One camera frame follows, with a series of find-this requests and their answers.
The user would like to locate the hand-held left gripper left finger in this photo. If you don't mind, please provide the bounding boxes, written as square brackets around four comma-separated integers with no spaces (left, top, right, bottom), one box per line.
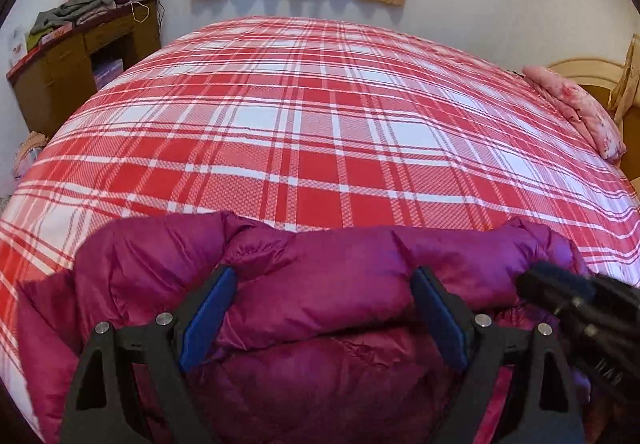
[60,265,238,444]

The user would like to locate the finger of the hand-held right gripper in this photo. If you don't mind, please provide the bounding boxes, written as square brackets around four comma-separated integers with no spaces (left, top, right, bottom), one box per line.
[530,261,597,297]
[516,273,608,321]

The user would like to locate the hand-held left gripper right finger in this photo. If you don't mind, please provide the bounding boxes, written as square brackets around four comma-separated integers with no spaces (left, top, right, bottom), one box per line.
[410,267,586,444]

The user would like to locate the magenta puffer jacket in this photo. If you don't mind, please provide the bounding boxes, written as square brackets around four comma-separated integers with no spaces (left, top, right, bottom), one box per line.
[17,211,596,444]

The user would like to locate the pile of pastel clothes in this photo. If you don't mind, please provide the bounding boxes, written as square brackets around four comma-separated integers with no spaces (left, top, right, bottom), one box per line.
[12,131,51,180]

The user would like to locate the pile of grey folded clothes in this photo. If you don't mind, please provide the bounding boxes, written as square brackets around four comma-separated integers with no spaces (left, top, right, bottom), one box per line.
[27,0,118,36]

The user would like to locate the pink floral folded blanket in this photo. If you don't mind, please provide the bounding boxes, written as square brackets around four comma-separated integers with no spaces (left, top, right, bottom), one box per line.
[522,65,628,161]

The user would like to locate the beige tied window curtain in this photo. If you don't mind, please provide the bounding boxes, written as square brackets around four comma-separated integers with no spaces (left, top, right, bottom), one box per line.
[607,37,640,125]

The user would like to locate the wooden headboard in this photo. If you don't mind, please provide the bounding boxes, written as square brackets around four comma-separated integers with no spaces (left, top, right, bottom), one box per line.
[547,37,640,175]

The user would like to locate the bed with red plaid sheet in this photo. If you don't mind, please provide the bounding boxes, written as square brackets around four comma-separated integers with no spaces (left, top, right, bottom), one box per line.
[0,14,640,430]

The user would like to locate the purple box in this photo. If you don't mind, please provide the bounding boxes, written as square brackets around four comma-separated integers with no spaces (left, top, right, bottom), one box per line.
[91,57,124,89]

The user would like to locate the brown wooden desk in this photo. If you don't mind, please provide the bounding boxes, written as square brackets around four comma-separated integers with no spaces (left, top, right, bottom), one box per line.
[6,0,163,137]

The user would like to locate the pink flat box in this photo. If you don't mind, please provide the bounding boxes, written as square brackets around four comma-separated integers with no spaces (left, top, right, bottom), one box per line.
[40,22,76,45]

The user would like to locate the white gift bag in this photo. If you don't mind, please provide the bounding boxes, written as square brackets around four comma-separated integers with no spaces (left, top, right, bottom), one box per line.
[9,27,28,68]

